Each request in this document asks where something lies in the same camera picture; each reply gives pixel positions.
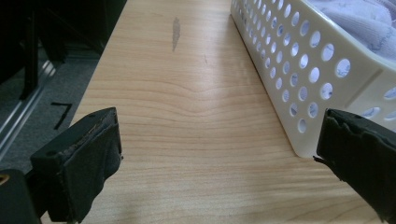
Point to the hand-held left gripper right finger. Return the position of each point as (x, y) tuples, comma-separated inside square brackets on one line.
[(361, 155)]

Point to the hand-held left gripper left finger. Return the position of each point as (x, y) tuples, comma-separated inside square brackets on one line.
[(77, 168)]

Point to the light purple cloth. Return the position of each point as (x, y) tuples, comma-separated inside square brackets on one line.
[(364, 21)]

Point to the white perforated plastic basket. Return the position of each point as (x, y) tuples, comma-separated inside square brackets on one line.
[(311, 21)]

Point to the black metal stand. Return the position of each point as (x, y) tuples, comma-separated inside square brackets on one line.
[(29, 46)]

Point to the metal floor rail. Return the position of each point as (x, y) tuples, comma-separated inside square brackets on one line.
[(21, 109)]

